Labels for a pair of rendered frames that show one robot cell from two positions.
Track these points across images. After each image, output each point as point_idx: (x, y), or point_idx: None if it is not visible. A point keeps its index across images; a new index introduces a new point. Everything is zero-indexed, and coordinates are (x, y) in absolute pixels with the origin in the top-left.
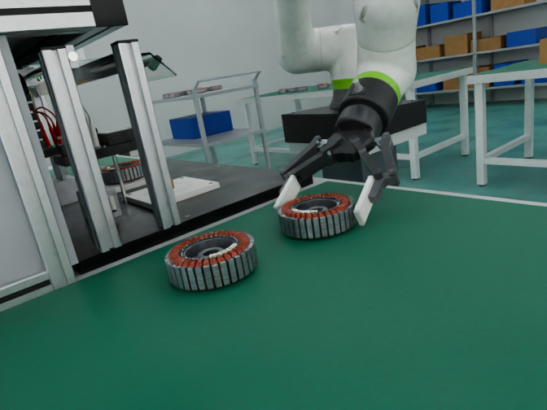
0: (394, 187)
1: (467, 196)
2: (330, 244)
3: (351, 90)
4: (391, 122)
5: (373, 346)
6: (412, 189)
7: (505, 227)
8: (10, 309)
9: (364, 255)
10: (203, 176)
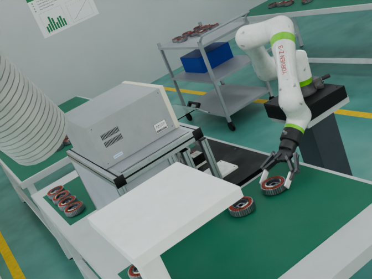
0: (306, 164)
1: (327, 171)
2: (277, 197)
3: (283, 133)
4: (323, 106)
5: (280, 227)
6: (312, 166)
7: (329, 187)
8: None
9: (285, 201)
10: (228, 158)
